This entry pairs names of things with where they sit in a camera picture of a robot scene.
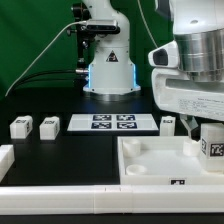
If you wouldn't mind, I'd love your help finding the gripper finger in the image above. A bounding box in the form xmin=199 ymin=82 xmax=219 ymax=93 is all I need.
xmin=180 ymin=114 xmax=199 ymax=138

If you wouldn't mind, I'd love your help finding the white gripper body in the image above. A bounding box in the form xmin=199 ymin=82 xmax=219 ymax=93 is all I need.
xmin=151 ymin=68 xmax=224 ymax=121

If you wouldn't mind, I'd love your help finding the white square tabletop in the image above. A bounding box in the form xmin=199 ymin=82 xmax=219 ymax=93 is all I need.
xmin=117 ymin=136 xmax=224 ymax=185

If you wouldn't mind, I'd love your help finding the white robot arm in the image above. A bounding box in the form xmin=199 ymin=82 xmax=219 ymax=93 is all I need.
xmin=77 ymin=0 xmax=224 ymax=122

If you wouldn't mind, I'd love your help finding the white tag board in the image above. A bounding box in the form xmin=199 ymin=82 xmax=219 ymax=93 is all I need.
xmin=68 ymin=114 xmax=158 ymax=131

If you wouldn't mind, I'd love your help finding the white front obstacle bar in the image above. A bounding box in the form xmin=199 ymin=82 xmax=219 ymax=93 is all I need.
xmin=0 ymin=185 xmax=224 ymax=215

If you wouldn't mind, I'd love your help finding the white obstacle bar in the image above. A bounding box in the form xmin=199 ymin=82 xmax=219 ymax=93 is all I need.
xmin=0 ymin=185 xmax=224 ymax=215
xmin=0 ymin=145 xmax=15 ymax=182

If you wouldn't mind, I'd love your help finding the white left obstacle bar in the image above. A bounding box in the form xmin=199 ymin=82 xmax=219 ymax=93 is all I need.
xmin=0 ymin=145 xmax=15 ymax=182

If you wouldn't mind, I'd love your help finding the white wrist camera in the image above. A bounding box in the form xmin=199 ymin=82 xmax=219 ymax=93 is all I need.
xmin=148 ymin=41 xmax=179 ymax=68

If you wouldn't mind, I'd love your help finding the black camera on mount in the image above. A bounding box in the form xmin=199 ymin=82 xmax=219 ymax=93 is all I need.
xmin=66 ymin=20 xmax=121 ymax=37

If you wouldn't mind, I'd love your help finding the white cable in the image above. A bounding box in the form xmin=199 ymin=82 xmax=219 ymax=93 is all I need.
xmin=4 ymin=20 xmax=88 ymax=98

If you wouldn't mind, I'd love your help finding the black cable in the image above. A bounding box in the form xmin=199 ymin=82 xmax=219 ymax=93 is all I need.
xmin=13 ymin=69 xmax=88 ymax=91

